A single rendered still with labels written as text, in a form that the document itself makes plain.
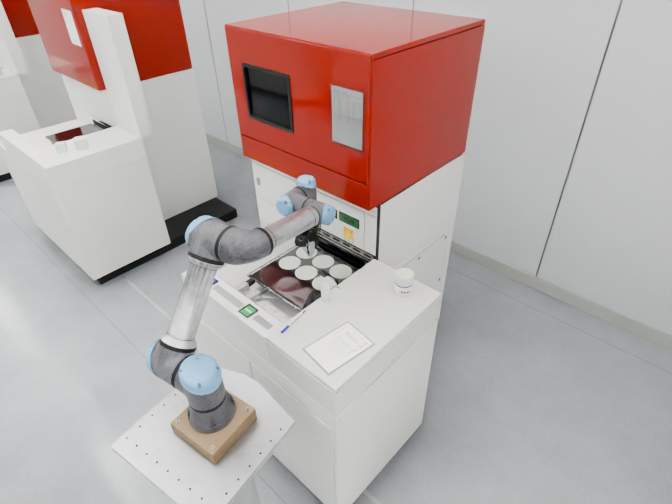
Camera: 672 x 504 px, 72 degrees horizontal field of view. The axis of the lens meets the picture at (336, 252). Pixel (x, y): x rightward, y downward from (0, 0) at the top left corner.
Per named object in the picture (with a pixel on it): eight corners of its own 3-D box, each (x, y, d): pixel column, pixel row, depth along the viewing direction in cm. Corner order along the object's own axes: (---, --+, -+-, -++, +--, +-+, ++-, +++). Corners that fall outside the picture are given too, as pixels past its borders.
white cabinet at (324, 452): (294, 340, 293) (283, 234, 245) (421, 432, 240) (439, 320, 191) (210, 404, 256) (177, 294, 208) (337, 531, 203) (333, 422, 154)
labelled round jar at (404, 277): (401, 283, 188) (402, 265, 182) (415, 291, 184) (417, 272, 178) (390, 292, 184) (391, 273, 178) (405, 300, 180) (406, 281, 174)
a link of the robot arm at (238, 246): (245, 246, 128) (339, 198, 166) (216, 234, 133) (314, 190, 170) (245, 281, 134) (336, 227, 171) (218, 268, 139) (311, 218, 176)
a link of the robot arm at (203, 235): (168, 394, 139) (224, 223, 135) (136, 372, 145) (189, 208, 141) (196, 387, 150) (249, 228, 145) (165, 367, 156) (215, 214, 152)
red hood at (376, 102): (343, 114, 272) (342, 1, 236) (465, 152, 227) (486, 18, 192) (241, 155, 228) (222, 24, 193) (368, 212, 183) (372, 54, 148)
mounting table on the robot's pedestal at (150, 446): (215, 548, 136) (206, 528, 128) (121, 467, 156) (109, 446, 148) (306, 431, 165) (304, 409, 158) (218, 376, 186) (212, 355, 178)
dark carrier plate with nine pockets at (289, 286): (307, 242, 225) (306, 241, 224) (360, 271, 206) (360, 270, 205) (251, 275, 205) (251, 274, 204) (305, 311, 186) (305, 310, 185)
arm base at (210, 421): (218, 440, 143) (212, 422, 137) (179, 423, 148) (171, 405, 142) (244, 401, 154) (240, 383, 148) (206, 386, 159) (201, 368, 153)
